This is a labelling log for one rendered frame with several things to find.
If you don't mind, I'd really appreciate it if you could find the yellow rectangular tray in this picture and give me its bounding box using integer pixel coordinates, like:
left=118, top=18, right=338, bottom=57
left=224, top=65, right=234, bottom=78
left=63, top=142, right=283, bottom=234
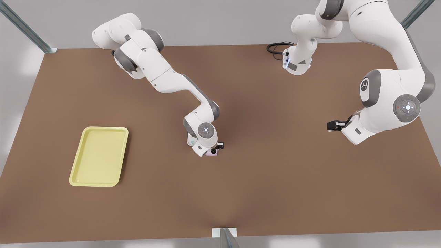
left=69, top=126, right=129, bottom=187

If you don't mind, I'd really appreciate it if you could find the silver frame post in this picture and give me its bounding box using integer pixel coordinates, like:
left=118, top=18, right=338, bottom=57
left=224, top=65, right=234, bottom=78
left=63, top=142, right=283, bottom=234
left=212, top=228, right=240, bottom=248
left=0, top=0, right=58, bottom=54
left=401, top=0, right=435, bottom=29

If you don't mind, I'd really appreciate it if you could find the black cable loop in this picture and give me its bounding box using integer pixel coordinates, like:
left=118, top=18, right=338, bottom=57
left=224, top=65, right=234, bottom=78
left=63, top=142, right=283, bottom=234
left=266, top=42, right=295, bottom=61

